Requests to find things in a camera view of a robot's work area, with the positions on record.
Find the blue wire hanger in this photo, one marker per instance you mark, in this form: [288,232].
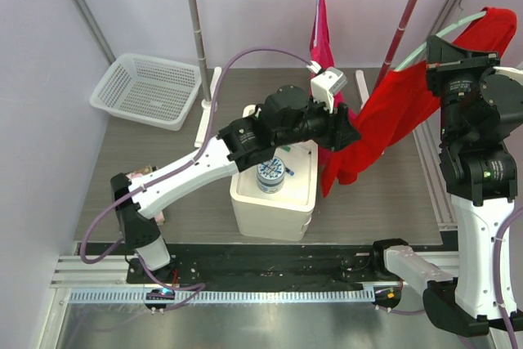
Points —
[316,22]

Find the white slotted cable duct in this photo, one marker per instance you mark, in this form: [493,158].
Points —
[139,296]

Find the white plastic basket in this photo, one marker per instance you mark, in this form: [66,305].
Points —
[148,90]

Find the pink t shirt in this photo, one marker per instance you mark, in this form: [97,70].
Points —
[320,49]

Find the blue patterned round tin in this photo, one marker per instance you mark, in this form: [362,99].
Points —
[271,175]

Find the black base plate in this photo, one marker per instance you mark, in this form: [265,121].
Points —
[272,268]

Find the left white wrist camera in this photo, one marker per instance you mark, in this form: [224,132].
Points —
[326,84]

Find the pink illustrated book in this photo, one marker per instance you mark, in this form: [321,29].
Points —
[141,172]

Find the mint green hanger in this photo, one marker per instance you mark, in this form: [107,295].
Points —
[460,21]

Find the white foam box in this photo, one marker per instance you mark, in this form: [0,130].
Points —
[285,215]

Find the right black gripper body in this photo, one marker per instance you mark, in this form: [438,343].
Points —
[455,85]

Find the red t shirt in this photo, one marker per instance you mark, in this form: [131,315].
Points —
[402,101]

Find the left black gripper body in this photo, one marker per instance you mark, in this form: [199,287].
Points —
[317,123]

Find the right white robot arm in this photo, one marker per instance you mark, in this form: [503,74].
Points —
[480,105]

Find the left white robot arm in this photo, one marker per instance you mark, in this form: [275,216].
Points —
[286,117]

